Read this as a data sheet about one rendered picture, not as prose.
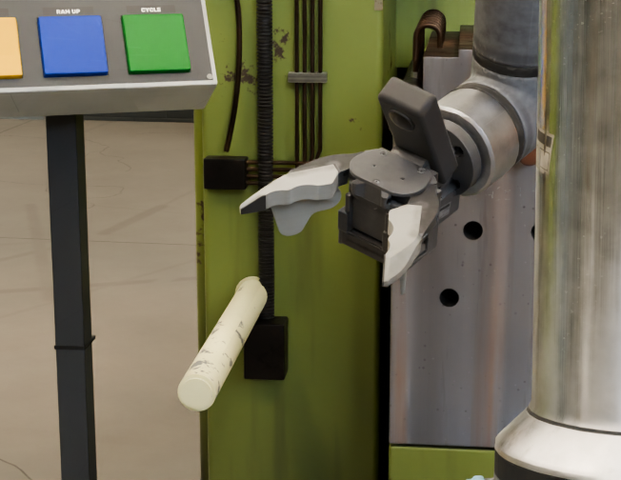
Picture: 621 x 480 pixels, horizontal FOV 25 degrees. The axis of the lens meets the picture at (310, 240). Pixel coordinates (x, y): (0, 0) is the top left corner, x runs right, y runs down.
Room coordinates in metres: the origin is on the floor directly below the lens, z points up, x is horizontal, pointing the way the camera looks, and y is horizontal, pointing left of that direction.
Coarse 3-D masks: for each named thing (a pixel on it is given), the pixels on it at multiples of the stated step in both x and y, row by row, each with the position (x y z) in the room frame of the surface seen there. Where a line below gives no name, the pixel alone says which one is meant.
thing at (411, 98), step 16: (400, 80) 1.14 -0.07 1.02; (384, 96) 1.13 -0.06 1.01; (400, 96) 1.13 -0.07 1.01; (416, 96) 1.12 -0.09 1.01; (432, 96) 1.12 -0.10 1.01; (384, 112) 1.15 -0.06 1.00; (400, 112) 1.13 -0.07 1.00; (416, 112) 1.11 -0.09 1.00; (432, 112) 1.12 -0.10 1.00; (400, 128) 1.14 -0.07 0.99; (416, 128) 1.13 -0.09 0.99; (432, 128) 1.13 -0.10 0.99; (400, 144) 1.18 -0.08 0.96; (416, 144) 1.16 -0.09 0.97; (432, 144) 1.14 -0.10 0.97; (448, 144) 1.17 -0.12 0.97; (432, 160) 1.16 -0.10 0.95; (448, 160) 1.18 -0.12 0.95; (448, 176) 1.19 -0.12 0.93
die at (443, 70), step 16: (432, 32) 2.18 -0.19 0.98; (448, 32) 2.18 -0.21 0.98; (464, 32) 2.06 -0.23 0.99; (432, 48) 1.92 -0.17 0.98; (448, 48) 1.92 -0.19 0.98; (464, 48) 1.81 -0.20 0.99; (432, 64) 1.80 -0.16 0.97; (448, 64) 1.79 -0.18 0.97; (464, 64) 1.79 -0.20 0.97; (432, 80) 1.80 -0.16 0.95; (448, 80) 1.79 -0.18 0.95; (464, 80) 1.79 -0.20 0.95
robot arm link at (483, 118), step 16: (448, 96) 1.25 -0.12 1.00; (464, 96) 1.24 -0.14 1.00; (480, 96) 1.24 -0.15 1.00; (448, 112) 1.22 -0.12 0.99; (464, 112) 1.22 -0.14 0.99; (480, 112) 1.22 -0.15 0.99; (496, 112) 1.23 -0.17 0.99; (464, 128) 1.22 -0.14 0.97; (480, 128) 1.21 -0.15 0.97; (496, 128) 1.22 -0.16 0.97; (512, 128) 1.23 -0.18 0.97; (480, 144) 1.21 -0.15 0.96; (496, 144) 1.21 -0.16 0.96; (512, 144) 1.23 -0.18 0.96; (496, 160) 1.21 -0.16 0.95; (512, 160) 1.24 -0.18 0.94; (480, 176) 1.22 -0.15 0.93; (496, 176) 1.22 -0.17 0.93; (464, 192) 1.24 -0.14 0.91; (480, 192) 1.23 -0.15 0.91
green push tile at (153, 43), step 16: (128, 16) 1.68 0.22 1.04; (144, 16) 1.68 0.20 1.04; (160, 16) 1.69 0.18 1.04; (176, 16) 1.69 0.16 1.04; (128, 32) 1.67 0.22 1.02; (144, 32) 1.67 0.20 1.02; (160, 32) 1.68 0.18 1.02; (176, 32) 1.68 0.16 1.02; (128, 48) 1.66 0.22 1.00; (144, 48) 1.66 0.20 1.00; (160, 48) 1.67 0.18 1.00; (176, 48) 1.67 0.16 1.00; (128, 64) 1.65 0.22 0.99; (144, 64) 1.65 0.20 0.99; (160, 64) 1.66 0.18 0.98; (176, 64) 1.66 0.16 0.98
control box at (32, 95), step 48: (0, 0) 1.65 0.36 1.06; (48, 0) 1.67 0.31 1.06; (96, 0) 1.68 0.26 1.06; (144, 0) 1.70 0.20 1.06; (192, 0) 1.72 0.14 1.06; (192, 48) 1.69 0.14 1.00; (0, 96) 1.60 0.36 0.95; (48, 96) 1.62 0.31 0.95; (96, 96) 1.65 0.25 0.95; (144, 96) 1.67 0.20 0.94; (192, 96) 1.69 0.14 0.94
